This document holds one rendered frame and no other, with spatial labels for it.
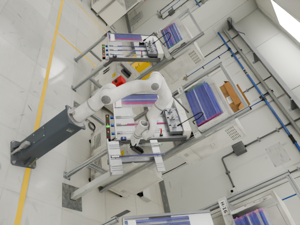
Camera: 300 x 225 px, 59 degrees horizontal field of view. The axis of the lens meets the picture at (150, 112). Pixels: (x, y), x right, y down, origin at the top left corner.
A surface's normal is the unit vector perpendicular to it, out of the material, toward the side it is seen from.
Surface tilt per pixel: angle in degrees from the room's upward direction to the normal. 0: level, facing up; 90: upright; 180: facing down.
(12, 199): 0
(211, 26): 90
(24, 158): 90
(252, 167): 90
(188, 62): 90
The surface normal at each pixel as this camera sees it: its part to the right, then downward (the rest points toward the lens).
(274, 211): -0.58, -0.51
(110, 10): 0.15, 0.69
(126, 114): 0.11, -0.72
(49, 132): -0.53, -0.33
